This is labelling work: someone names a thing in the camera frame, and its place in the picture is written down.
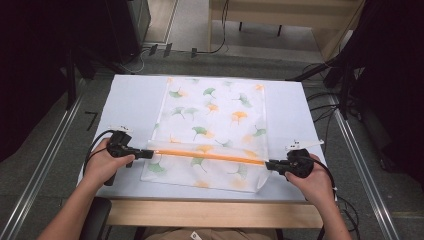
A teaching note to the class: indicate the leaf print zip bag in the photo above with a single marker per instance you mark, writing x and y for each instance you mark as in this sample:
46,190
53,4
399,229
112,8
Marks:
216,126

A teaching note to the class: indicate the light wooden furniture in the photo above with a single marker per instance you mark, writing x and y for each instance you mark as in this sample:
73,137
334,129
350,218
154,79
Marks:
266,10

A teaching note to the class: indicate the black cabinet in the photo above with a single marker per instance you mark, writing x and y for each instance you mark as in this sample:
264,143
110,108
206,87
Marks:
128,26

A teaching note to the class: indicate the light wooden table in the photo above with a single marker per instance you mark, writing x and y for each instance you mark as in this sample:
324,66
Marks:
213,213

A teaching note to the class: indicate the dark curtain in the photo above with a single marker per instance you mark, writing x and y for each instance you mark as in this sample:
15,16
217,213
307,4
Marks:
33,66
393,66

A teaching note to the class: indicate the person's right hand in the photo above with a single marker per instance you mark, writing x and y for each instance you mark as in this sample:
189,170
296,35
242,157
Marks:
316,186

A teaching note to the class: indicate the white table cover sheet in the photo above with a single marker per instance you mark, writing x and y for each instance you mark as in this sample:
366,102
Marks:
133,100

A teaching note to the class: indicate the black metal stand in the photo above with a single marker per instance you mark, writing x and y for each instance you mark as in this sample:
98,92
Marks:
70,83
345,93

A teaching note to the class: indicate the person's left hand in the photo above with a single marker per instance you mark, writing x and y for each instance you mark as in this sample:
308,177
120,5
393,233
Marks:
103,166

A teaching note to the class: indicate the person's tan clothing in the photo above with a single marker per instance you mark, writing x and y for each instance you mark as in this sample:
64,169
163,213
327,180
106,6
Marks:
213,235

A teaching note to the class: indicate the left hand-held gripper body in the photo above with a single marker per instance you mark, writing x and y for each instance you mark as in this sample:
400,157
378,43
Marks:
120,146

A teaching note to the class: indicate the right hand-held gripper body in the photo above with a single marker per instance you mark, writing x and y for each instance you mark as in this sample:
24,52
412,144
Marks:
298,163

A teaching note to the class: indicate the black chair armrest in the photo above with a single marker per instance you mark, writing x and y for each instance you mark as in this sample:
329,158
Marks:
96,216

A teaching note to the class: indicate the metal floor rail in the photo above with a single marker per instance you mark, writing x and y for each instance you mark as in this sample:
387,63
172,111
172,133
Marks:
40,166
363,166

